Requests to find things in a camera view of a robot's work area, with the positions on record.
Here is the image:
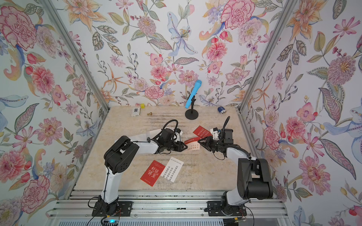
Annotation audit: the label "white card black text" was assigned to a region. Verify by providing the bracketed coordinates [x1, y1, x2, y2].
[161, 157, 184, 182]

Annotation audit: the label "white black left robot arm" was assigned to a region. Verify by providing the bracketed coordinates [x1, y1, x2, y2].
[96, 119, 187, 215]

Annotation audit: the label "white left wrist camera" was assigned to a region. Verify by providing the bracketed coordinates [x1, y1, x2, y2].
[174, 128, 183, 139]

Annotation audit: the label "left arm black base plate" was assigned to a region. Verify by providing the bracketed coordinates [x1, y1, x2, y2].
[91, 201, 133, 217]

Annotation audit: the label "aluminium corner post left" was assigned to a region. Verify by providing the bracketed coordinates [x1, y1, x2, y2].
[40, 0, 110, 113]

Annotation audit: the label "aluminium corner post right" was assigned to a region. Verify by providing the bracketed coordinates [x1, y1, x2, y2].
[239, 0, 298, 112]

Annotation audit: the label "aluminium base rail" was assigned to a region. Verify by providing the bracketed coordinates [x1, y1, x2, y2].
[46, 189, 292, 226]

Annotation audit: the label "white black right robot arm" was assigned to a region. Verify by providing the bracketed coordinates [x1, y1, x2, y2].
[198, 117, 273, 217]

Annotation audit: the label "cream card red top band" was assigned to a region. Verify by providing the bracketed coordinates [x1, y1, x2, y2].
[184, 137, 200, 151]

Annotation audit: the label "white playing card box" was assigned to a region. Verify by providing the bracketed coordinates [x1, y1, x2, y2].
[131, 107, 140, 117]

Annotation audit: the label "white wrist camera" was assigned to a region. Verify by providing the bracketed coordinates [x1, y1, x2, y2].
[210, 128, 221, 140]
[174, 128, 183, 139]

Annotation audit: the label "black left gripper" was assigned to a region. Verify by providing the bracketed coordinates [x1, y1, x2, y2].
[164, 140, 189, 152]

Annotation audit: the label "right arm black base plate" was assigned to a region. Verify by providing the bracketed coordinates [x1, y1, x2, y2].
[204, 201, 247, 217]

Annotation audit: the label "aluminium corner post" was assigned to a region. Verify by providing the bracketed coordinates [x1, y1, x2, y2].
[239, 0, 298, 112]
[40, 0, 110, 113]

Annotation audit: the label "red card pink characters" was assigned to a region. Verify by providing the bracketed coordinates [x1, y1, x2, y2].
[140, 160, 165, 187]

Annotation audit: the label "red money card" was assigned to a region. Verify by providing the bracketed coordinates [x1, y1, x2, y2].
[193, 126, 212, 139]

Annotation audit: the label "small blue cylinder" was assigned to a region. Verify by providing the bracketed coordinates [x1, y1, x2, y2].
[217, 106, 227, 114]

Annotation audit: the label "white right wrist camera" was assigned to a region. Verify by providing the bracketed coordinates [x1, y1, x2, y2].
[210, 128, 221, 140]

